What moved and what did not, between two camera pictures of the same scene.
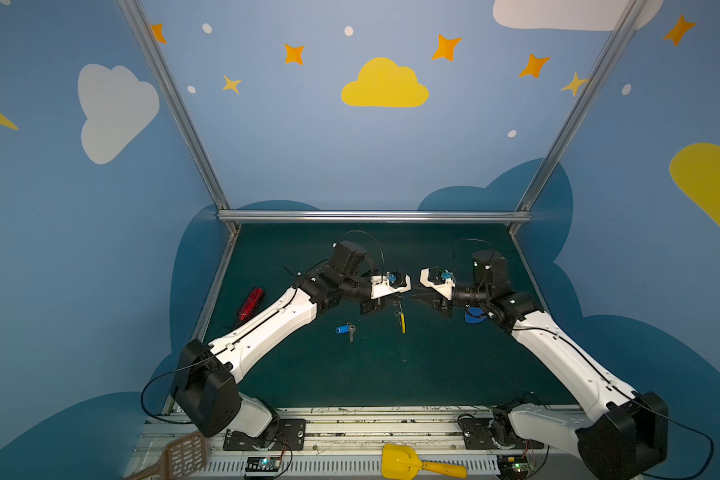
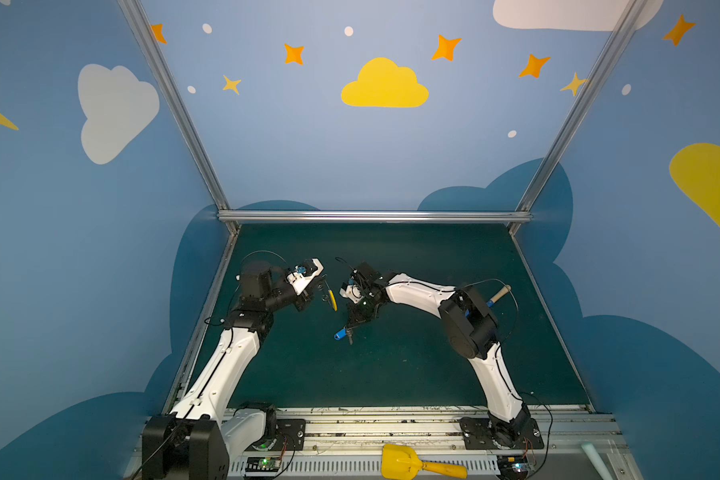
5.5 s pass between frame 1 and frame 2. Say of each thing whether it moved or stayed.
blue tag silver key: moved
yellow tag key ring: moved
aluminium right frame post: stayed
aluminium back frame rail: stayed
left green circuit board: stayed
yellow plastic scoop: stayed
